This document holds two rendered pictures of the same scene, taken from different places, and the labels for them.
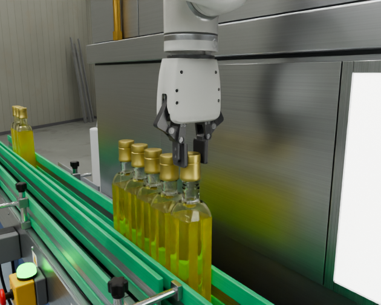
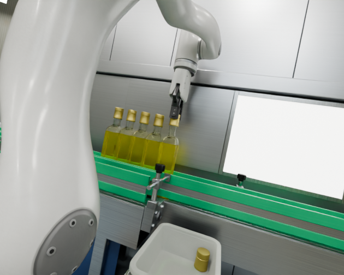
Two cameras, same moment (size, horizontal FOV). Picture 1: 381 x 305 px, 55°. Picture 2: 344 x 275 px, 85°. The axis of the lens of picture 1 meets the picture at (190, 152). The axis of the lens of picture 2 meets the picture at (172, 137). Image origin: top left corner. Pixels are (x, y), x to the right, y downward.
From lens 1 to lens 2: 0.47 m
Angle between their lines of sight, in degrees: 39
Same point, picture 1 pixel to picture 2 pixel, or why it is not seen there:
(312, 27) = (223, 77)
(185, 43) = (191, 65)
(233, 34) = not seen: hidden behind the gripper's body
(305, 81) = (218, 95)
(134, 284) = not seen: hidden behind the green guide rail
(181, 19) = (191, 54)
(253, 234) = (183, 158)
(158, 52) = (129, 71)
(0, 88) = not seen: outside the picture
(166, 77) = (180, 76)
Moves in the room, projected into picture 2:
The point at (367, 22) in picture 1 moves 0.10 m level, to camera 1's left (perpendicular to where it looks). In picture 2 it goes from (243, 79) to (229, 70)
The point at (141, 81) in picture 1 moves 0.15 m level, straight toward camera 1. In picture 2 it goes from (106, 84) to (121, 83)
